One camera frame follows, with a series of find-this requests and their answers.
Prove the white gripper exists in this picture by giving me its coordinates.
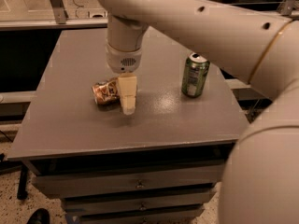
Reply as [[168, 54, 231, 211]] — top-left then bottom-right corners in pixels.
[[106, 44, 142, 115]]

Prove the orange soda can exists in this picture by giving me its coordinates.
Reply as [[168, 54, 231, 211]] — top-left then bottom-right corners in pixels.
[[92, 77, 120, 105]]

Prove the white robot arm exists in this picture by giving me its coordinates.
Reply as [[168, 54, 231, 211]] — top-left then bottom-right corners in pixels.
[[99, 0, 299, 224]]

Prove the green soda can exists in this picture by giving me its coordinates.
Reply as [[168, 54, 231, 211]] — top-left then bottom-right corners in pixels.
[[181, 52, 210, 98]]

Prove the grey drawer cabinet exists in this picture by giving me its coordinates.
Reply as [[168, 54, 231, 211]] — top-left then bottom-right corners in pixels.
[[8, 29, 248, 224]]

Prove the black stand leg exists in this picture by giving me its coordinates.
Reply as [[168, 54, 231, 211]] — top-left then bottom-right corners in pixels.
[[17, 165, 28, 200]]

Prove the black shoe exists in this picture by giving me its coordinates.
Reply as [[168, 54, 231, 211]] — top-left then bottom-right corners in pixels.
[[26, 208, 50, 224]]

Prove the metal railing frame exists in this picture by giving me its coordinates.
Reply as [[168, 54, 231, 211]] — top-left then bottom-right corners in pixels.
[[0, 0, 299, 32]]

